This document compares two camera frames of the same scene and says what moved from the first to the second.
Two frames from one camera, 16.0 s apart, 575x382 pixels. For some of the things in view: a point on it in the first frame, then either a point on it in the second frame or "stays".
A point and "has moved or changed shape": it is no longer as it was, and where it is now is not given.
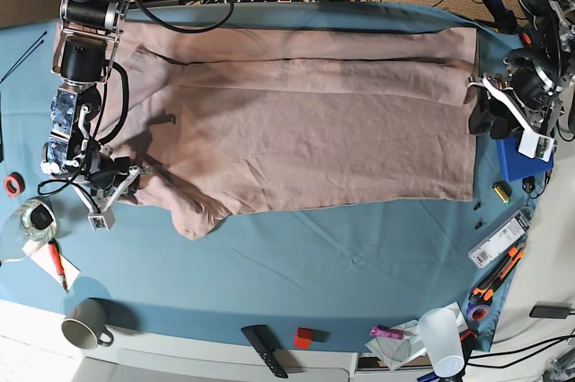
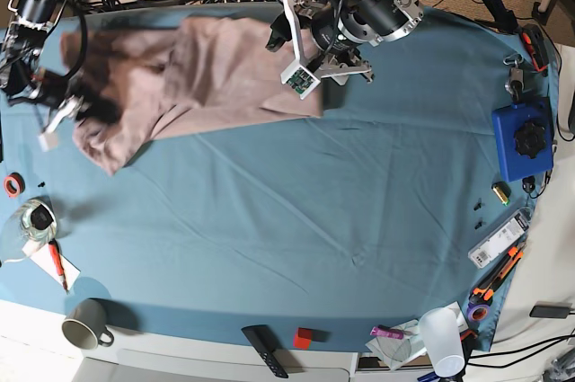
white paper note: x=40 y=253 stays
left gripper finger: x=480 y=118 -> x=281 y=32
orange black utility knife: x=486 y=289 stays
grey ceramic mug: x=84 y=324 stays
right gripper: x=105 y=178 -> x=57 y=91
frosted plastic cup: x=442 y=338 stays
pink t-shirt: x=229 y=119 has moved or changed shape
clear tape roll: x=39 y=219 stays
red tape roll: x=13 y=183 stays
